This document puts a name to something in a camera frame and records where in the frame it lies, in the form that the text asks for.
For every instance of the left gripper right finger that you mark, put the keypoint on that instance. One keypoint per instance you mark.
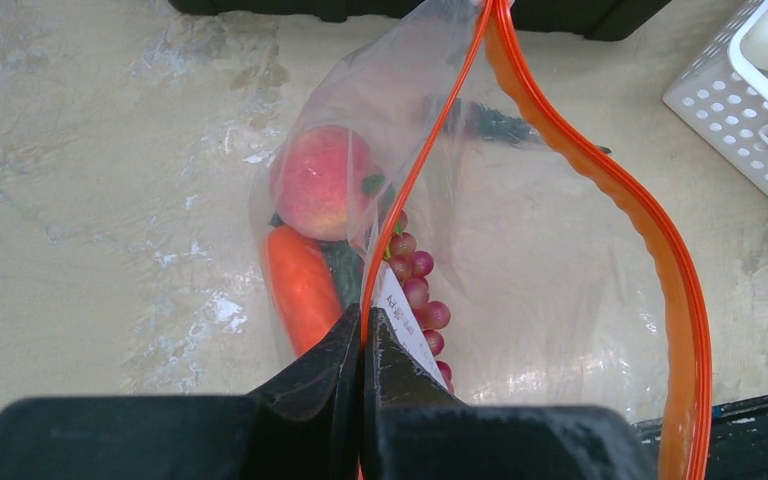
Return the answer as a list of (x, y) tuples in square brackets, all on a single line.
[(415, 429)]

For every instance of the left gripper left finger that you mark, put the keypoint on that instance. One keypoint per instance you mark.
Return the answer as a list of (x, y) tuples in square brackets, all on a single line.
[(299, 424)]

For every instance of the orange toy carrot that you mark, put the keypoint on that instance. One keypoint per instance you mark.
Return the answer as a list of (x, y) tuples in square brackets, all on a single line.
[(302, 288)]

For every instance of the light red toy grapes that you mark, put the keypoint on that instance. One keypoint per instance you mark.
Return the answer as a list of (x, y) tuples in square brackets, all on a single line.
[(417, 319)]

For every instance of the green toy cucumber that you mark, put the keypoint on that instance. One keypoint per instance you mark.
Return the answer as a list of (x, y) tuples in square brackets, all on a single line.
[(346, 268)]

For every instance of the pink toy peach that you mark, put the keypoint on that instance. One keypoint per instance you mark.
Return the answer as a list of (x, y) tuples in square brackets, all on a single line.
[(322, 180)]

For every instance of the clear orange-zip bag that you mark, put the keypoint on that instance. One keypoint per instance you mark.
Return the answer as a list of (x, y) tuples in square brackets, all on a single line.
[(566, 280)]

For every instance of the white perforated plastic basket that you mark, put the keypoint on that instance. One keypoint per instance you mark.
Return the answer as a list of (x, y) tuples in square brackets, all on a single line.
[(723, 94)]

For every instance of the green handle screwdriver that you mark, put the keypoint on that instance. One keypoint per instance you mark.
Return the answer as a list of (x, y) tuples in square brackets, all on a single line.
[(471, 120)]

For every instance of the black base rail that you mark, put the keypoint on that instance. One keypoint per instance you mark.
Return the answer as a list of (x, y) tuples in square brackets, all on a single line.
[(738, 446)]

